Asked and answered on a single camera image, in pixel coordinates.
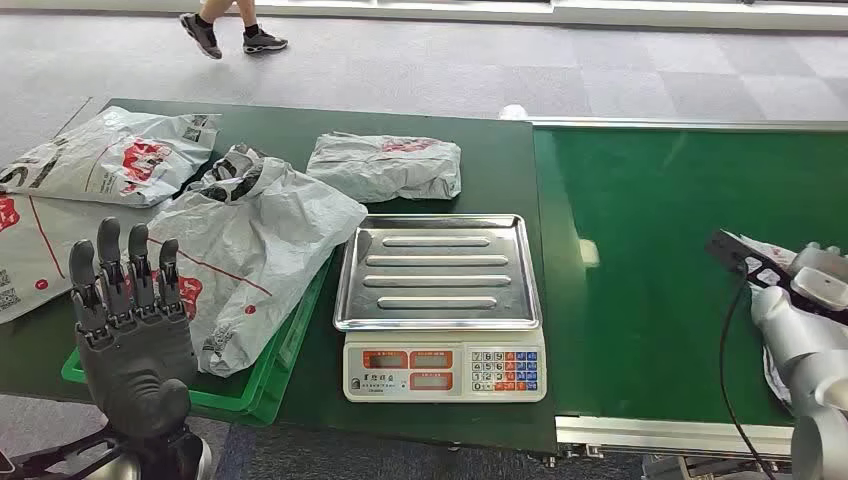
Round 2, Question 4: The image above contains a dark right robot hand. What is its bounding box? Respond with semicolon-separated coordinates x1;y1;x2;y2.
704;229;848;327

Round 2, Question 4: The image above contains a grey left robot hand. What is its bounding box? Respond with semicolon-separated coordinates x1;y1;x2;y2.
68;217;199;443

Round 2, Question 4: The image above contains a green conveyor belt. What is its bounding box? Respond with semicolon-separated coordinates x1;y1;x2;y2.
532;124;848;427

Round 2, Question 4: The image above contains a green plastic crate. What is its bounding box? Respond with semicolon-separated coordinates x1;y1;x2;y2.
60;254;335;427

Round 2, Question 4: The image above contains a flat grey mailer bag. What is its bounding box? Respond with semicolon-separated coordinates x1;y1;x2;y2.
0;193;175;327

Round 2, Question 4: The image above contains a large crumpled grey mailer bag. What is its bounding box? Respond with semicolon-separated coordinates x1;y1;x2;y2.
146;143;370;380

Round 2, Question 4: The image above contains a grey mailer bag black lettering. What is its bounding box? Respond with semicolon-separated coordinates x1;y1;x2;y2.
0;105;221;209

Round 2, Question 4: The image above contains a steel scale tray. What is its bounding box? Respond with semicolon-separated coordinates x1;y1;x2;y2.
332;212;544;333

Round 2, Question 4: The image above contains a white electronic scale body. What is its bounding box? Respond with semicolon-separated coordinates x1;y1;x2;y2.
341;324;549;405

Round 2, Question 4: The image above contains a folded grey mailer bag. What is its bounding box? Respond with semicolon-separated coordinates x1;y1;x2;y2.
305;131;464;205

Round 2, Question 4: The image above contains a person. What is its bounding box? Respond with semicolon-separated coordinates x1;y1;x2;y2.
178;0;290;62

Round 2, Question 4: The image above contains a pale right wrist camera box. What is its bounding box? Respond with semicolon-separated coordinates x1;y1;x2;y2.
788;241;848;313

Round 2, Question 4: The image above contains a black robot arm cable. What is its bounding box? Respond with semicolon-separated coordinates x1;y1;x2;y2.
718;264;780;480

